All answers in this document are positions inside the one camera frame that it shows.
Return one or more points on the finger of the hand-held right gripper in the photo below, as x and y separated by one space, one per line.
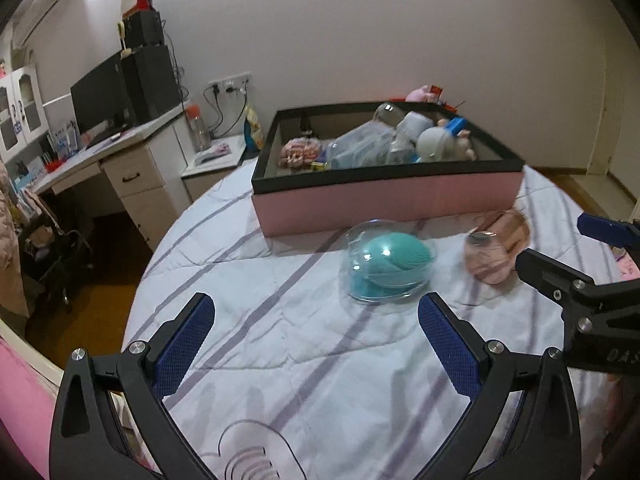
602 227
545 272

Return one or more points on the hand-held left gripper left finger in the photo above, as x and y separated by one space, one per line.
185 345

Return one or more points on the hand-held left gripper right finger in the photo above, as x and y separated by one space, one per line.
450 350

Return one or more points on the teal brush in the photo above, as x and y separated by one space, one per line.
390 255

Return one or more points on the pink storage box black rim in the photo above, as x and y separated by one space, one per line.
390 200

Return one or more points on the white round toy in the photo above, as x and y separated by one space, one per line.
435 145

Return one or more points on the small blue box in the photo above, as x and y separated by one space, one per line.
457 125

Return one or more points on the clear plastic swab box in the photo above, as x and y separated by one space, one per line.
360 147

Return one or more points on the clear plastic dome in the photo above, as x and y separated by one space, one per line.
387 112

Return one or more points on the pink printed blanket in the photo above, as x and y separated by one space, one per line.
631 267

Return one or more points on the white striped quilt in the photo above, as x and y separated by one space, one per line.
280 340

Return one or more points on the black folding chair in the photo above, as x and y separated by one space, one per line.
55 255

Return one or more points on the white nightstand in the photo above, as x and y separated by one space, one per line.
210 175

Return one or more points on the white desk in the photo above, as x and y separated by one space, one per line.
135 180

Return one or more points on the pink bed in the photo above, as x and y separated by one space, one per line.
20 410

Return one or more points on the pink packet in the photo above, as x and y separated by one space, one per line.
215 152

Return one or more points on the small red carton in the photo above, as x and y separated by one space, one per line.
436 90

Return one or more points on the red-capped water bottle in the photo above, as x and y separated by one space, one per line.
199 127

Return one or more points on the pink plush pig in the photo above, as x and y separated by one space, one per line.
417 94

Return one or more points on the yellow blue snack bag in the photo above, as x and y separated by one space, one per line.
254 127

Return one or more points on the blue white boxes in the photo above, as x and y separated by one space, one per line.
64 141

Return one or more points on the black computer tower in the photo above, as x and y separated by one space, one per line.
152 82

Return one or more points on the black computer monitor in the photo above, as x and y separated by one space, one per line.
97 95

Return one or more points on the white glass-door cabinet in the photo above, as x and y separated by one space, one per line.
22 105

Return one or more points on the small cream desk fan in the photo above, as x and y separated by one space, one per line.
123 40

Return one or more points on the black speaker box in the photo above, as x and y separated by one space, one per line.
145 27

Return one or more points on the white door frame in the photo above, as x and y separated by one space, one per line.
625 160

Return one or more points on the white wall power strip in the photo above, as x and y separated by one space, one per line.
230 81

